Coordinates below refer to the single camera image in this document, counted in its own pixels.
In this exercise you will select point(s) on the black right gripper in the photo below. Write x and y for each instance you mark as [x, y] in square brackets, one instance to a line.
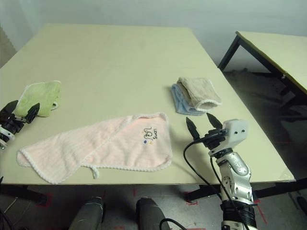
[214, 141]

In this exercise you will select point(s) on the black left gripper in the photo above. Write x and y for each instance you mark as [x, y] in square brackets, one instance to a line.
[12, 124]

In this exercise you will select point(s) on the pink towel with embroidery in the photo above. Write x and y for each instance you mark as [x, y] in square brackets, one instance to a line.
[120, 143]

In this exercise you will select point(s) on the light green towel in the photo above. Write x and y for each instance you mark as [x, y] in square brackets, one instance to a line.
[45, 95]

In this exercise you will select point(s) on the beige folded towel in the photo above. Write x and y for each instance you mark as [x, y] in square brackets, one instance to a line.
[199, 92]

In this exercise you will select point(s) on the light blue folded towel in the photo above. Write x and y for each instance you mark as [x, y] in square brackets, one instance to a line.
[178, 100]

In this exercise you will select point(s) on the beige side table black legs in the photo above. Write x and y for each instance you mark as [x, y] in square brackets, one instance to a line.
[275, 48]

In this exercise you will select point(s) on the grey robot left leg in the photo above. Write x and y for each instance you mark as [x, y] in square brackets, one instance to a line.
[87, 215]

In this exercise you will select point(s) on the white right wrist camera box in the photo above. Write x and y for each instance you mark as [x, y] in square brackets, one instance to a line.
[236, 131]

